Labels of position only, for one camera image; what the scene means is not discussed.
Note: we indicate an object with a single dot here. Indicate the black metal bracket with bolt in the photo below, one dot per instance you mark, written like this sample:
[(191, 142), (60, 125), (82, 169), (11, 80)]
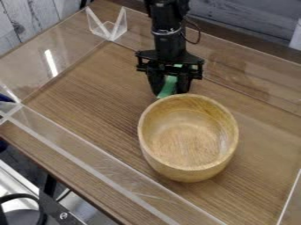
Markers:
[(56, 214)]

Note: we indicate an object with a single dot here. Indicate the clear acrylic table enclosure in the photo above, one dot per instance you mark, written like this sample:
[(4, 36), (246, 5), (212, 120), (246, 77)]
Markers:
[(79, 95)]

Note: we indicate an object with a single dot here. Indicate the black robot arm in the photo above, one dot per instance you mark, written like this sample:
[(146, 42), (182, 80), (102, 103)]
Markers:
[(167, 16)]

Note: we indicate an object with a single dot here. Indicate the green rectangular block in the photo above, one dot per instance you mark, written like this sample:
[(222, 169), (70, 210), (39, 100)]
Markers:
[(167, 87)]

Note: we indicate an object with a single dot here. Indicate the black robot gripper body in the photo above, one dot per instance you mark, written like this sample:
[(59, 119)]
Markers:
[(169, 54)]

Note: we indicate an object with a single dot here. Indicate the clear acrylic corner bracket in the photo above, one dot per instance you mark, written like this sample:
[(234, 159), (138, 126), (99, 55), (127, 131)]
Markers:
[(107, 30)]

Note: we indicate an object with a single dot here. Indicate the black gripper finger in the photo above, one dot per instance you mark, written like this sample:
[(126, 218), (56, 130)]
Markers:
[(183, 83), (155, 80)]

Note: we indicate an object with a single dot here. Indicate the brown wooden bowl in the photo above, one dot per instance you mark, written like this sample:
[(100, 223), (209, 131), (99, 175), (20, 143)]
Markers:
[(189, 137)]

